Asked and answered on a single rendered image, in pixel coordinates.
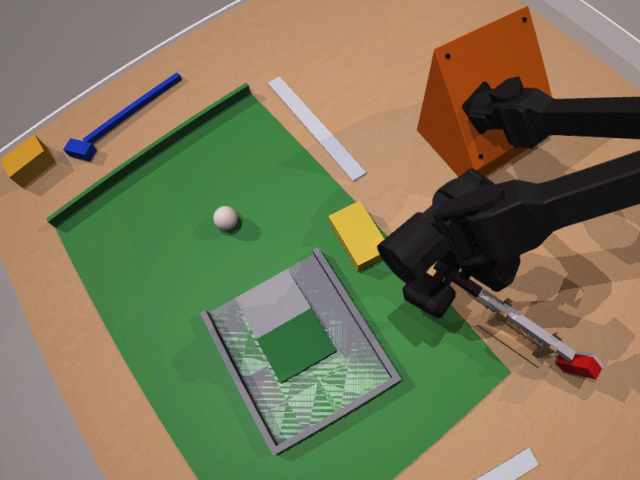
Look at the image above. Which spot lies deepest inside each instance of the white ball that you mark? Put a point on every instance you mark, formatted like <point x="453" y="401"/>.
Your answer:
<point x="225" y="218"/>

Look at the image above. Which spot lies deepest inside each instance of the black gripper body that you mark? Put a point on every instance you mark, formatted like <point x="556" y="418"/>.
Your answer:
<point x="429" y="293"/>

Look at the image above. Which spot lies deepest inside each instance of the blue putter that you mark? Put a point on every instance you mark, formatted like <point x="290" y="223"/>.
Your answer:
<point x="84" y="150"/>

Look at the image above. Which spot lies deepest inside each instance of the green putting mat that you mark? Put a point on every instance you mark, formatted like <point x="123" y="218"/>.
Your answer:
<point x="151" y="259"/>

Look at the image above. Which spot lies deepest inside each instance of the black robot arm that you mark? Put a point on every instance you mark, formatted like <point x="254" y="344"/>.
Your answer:
<point x="514" y="217"/>

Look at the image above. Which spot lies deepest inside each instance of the red golf putter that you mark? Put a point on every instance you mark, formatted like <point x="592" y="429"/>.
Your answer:
<point x="570" y="361"/>

